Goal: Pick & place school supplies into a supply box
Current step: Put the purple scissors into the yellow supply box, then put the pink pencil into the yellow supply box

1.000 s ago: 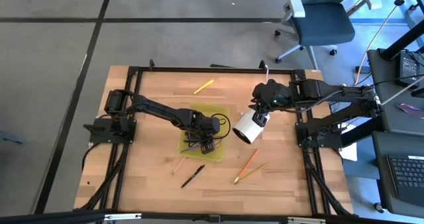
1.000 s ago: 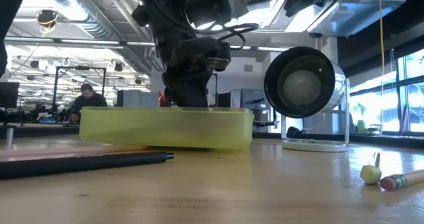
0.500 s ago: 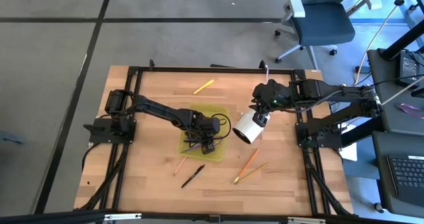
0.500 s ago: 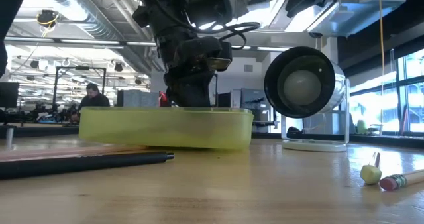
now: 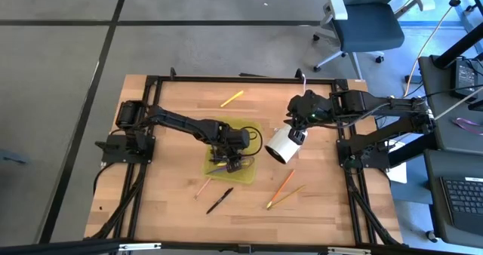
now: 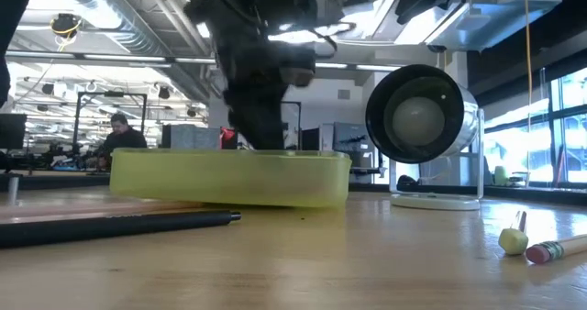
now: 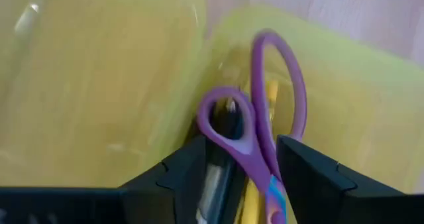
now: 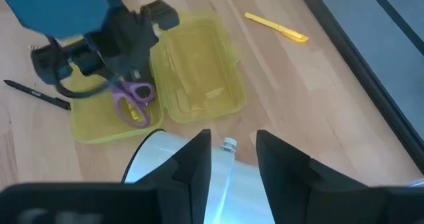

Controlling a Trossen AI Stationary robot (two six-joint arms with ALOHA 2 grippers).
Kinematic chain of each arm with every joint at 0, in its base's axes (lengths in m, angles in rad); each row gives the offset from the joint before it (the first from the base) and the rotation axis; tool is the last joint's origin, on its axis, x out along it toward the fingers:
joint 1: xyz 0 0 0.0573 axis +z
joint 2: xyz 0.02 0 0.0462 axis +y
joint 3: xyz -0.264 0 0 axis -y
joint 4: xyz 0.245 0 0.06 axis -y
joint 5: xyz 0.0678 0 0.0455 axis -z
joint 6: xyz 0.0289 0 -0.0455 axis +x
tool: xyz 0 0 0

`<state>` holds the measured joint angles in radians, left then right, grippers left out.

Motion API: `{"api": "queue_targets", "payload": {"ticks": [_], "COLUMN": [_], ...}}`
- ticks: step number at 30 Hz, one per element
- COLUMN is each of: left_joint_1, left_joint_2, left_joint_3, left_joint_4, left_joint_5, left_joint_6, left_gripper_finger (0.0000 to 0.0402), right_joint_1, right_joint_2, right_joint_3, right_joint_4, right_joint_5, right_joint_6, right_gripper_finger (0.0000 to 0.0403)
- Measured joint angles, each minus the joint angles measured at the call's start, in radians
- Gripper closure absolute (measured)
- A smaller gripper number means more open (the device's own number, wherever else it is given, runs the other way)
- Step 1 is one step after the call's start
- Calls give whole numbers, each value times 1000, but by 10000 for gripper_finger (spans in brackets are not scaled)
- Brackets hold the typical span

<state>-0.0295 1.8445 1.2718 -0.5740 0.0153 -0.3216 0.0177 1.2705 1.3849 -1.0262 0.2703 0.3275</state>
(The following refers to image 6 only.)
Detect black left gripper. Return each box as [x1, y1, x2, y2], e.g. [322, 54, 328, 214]
[216, 22, 318, 152]

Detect yellow-green translucent supply box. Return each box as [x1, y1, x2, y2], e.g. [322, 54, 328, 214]
[108, 147, 353, 209]

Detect black pen white print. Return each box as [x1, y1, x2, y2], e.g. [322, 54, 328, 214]
[0, 209, 242, 250]

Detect natural wood pencil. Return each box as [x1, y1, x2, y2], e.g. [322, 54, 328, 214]
[0, 201, 203, 225]

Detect orange pencil yellow cap eraser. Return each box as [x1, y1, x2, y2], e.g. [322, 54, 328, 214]
[498, 210, 530, 257]

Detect yellow pencil green ferrule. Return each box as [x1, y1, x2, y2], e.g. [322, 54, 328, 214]
[525, 234, 587, 265]

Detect grey partition box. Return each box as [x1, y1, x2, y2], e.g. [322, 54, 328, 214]
[161, 124, 222, 149]

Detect red object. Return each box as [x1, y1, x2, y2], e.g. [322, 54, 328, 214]
[220, 126, 238, 149]

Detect grey cabinet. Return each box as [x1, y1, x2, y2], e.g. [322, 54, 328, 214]
[319, 121, 375, 153]

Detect person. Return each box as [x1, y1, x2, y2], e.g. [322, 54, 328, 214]
[94, 112, 149, 172]

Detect black round object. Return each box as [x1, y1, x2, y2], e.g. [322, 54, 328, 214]
[396, 174, 419, 193]

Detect white cylindrical spot lamp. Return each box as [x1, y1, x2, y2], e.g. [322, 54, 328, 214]
[364, 63, 481, 165]

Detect white lamp stand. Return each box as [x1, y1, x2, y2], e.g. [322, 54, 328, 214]
[387, 108, 486, 212]

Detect green bottle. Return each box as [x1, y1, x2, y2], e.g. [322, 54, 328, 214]
[493, 165, 510, 187]

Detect black monitor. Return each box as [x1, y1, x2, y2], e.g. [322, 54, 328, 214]
[0, 113, 28, 150]

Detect black rig frame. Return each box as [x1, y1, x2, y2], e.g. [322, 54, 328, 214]
[72, 92, 149, 147]
[282, 99, 303, 149]

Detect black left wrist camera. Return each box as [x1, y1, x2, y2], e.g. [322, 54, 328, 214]
[256, 0, 318, 27]

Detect black aluminium table frame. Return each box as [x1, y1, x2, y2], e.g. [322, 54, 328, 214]
[0, 172, 587, 206]

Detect black ceiling device yellow cable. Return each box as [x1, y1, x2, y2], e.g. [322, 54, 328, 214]
[49, 12, 84, 40]

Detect silver metal post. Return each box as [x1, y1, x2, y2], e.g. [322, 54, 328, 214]
[6, 172, 22, 206]

